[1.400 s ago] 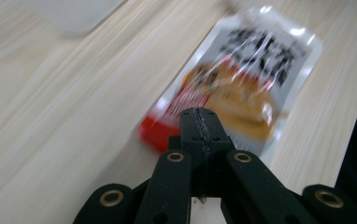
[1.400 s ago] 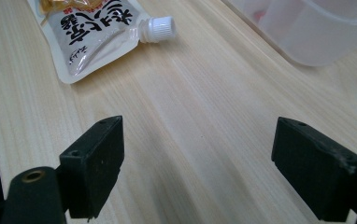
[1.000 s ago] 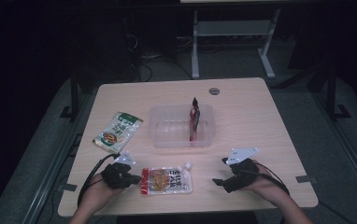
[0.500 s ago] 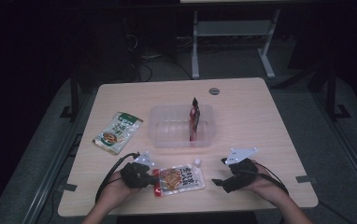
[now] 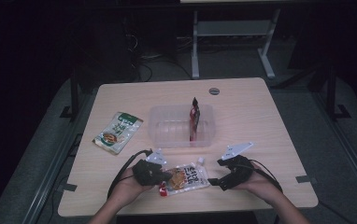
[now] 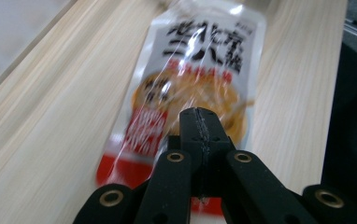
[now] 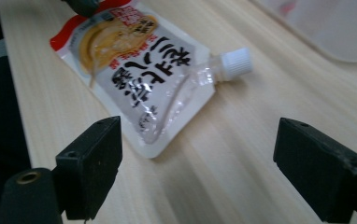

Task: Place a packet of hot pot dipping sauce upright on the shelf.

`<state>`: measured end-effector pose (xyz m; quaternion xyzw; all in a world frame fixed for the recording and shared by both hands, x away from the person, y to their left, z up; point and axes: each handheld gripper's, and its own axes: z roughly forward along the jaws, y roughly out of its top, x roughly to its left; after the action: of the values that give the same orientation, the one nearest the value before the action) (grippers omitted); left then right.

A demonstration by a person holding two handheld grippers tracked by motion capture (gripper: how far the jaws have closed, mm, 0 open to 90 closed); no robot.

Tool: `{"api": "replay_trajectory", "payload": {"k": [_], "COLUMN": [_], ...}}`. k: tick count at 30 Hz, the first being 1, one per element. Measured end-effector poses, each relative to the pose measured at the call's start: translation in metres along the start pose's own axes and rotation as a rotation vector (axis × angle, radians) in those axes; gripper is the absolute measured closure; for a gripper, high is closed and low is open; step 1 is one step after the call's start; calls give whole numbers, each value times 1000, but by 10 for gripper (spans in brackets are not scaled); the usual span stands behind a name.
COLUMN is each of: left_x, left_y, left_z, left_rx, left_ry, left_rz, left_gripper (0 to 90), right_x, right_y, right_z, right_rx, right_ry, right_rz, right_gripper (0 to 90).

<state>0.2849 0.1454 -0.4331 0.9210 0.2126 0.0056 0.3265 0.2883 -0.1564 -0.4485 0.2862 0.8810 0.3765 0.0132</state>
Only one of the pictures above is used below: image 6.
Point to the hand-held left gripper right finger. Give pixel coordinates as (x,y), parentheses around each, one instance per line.
(215,133)

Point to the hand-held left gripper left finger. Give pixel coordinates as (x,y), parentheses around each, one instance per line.
(192,130)

